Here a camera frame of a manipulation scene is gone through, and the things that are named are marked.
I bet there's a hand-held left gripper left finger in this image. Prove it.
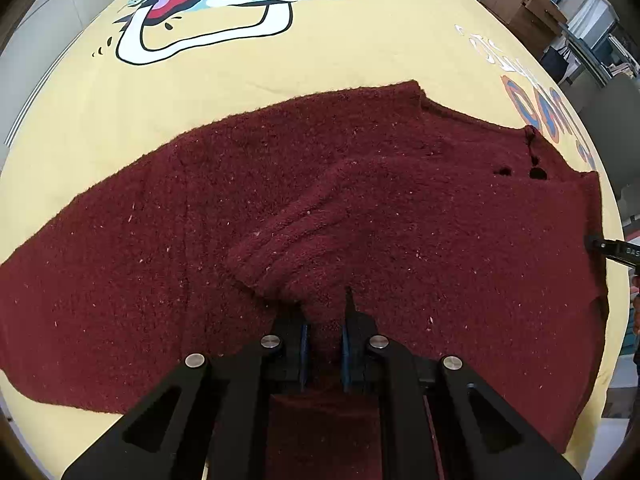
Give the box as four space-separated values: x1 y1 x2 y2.
60 317 311 480

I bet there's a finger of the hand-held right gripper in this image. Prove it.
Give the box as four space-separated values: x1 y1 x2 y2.
585 232 640 267

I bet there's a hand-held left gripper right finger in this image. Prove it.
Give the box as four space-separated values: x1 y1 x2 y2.
340 287 583 480

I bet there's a maroon knit sweater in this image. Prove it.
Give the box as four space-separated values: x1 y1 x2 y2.
0 80 611 480

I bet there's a black bag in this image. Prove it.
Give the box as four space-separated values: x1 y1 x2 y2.
540 45 583 86

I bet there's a brown wooden cabinet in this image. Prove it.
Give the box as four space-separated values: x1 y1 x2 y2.
479 0 571 57

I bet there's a yellow cartoon printed blanket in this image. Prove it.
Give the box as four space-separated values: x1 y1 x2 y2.
0 0 626 480

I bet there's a white wardrobe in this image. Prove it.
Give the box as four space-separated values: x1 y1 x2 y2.
0 0 166 146

